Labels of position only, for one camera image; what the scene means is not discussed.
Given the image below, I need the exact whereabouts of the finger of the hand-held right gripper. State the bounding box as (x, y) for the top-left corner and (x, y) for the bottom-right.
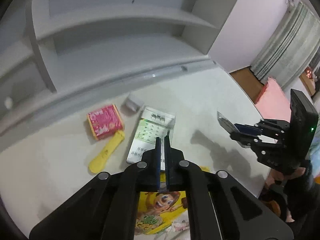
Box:
(230, 132), (278, 148)
(234, 119), (288, 136)

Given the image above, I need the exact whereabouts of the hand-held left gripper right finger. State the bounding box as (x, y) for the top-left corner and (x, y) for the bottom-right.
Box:
(164, 135), (293, 240)

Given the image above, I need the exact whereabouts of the green and white packet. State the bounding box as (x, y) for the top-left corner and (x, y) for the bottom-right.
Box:
(126, 106), (177, 173)

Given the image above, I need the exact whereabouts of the pink mat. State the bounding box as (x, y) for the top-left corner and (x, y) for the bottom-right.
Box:
(255, 77), (293, 128)

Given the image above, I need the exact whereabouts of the small white box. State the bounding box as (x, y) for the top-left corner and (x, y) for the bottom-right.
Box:
(121, 92), (145, 115)

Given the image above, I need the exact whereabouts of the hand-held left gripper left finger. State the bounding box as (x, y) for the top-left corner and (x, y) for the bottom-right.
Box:
(29, 137), (162, 240)

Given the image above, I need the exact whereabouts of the yellow cartoon print bag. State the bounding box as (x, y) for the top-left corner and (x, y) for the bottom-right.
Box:
(135, 165), (213, 235)

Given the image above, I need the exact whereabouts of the grey striped curtain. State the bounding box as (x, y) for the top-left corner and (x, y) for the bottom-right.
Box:
(251, 1), (320, 90)

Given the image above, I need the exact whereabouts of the pink printed packet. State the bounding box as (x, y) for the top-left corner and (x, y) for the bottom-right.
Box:
(87, 104), (125, 140)

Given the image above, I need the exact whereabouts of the person's right hand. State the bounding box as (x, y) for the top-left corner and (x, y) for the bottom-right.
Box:
(265, 171), (284, 188)

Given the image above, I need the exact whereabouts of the silver blue sachet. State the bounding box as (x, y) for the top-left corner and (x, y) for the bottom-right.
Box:
(217, 111), (238, 133)

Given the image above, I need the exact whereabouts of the white desk shelf unit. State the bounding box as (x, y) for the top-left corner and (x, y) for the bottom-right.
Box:
(0, 0), (245, 140)

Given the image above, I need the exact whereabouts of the yellow plastic strip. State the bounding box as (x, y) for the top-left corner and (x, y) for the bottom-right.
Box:
(89, 130), (125, 175)

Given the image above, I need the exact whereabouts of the white pink wrapper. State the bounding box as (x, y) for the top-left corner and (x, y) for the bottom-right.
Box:
(171, 219), (190, 233)

